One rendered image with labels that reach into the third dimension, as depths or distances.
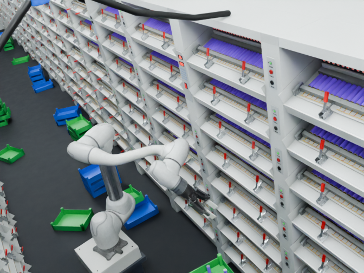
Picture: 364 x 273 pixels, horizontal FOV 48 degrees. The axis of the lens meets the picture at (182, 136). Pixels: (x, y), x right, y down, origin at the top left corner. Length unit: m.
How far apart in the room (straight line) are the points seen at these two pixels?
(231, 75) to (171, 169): 0.61
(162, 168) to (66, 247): 1.63
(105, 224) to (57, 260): 0.85
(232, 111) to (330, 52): 0.75
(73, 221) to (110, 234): 1.02
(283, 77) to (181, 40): 0.70
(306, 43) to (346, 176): 0.47
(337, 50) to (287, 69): 0.27
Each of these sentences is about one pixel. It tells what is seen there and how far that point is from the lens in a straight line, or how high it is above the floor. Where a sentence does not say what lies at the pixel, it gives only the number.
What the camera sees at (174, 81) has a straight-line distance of 2.35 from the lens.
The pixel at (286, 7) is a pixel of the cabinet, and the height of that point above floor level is 1.78.
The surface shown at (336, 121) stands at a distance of 1.41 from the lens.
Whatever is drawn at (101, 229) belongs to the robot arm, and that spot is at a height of 0.53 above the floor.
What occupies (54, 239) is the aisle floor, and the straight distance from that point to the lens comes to 3.65.
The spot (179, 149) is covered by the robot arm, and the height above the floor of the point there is 1.09.
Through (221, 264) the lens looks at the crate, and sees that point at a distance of 2.34.
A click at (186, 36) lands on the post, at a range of 2.05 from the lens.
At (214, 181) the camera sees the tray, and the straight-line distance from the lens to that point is 2.46.
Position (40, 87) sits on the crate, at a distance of 6.86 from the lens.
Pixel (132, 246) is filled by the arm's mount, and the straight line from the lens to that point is 2.84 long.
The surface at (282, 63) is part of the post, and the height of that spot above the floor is 1.68.
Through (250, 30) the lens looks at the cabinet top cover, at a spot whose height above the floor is 1.78.
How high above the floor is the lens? 2.26
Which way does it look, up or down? 31 degrees down
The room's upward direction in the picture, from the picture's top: 13 degrees counter-clockwise
